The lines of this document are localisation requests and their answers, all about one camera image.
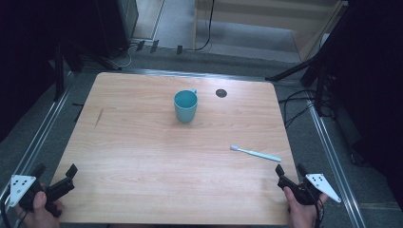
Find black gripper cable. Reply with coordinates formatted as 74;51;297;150
0;192;15;228
313;199;326;228

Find white cable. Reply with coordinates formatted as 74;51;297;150
114;43;133;70

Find metal floor rail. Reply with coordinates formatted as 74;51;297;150
0;73;76;203
307;103;369;228
125;67;275;82

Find black stand leg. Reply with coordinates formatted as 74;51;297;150
265;53;321;82

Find teal cup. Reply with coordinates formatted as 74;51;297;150
173;87;199;124

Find black hanging cable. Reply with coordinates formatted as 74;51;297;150
193;0;217;52

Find dark cabinet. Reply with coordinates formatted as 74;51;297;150
94;0;140;60

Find light wooden shelf unit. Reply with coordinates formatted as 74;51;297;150
192;0;350;63

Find person's left hand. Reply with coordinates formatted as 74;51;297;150
14;181;65;228

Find light blue toothbrush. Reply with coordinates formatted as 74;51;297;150
229;144;282;163

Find person's right hand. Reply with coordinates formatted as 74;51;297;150
282;185;329;228

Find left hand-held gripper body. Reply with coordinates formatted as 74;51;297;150
9;174;76;219

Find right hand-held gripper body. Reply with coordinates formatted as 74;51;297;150
277;172;342;207

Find black floor cables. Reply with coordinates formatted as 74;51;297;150
278;88;319;129

